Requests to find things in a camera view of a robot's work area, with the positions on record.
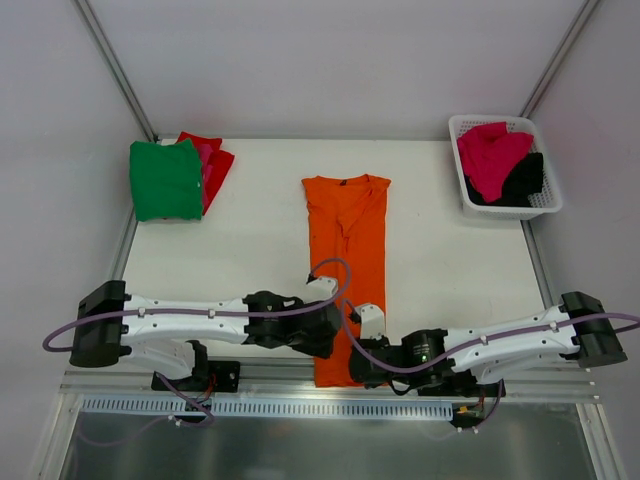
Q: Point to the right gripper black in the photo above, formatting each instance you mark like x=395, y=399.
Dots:
x=362, y=362

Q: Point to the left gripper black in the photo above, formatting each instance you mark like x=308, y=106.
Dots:
x=326, y=331

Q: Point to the orange t shirt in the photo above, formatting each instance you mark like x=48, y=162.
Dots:
x=347, y=220

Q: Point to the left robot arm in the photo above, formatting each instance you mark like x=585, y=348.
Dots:
x=169, y=338

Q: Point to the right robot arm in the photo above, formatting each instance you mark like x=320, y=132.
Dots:
x=475, y=361

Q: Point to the red folded t shirt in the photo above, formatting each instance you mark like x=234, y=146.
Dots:
x=221, y=161

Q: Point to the white plastic basket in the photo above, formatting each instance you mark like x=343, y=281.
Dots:
x=547, y=202

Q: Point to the green folded t shirt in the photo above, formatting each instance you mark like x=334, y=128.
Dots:
x=166, y=181

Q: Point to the pink folded t shirt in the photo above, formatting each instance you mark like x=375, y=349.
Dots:
x=205, y=152

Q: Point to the black t shirt in basket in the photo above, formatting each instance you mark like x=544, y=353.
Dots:
x=525, y=179

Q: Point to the magenta t shirt in basket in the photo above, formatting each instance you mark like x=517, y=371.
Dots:
x=488, y=153

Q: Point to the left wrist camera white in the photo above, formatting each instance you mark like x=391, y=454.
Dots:
x=320, y=288

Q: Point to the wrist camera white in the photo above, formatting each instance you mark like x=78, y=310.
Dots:
x=372, y=321
x=320, y=288

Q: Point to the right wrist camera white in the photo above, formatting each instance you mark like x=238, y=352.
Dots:
x=372, y=321

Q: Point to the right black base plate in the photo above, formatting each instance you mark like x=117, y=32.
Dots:
x=461, y=386

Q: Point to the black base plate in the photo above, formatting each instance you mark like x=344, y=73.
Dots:
x=206, y=377
x=461, y=386

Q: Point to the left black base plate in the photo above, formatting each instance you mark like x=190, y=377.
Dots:
x=206, y=377

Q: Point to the aluminium mounting rail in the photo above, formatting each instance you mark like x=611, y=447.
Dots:
x=294, y=377

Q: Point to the white slotted cable duct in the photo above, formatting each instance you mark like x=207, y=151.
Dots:
x=273, y=408

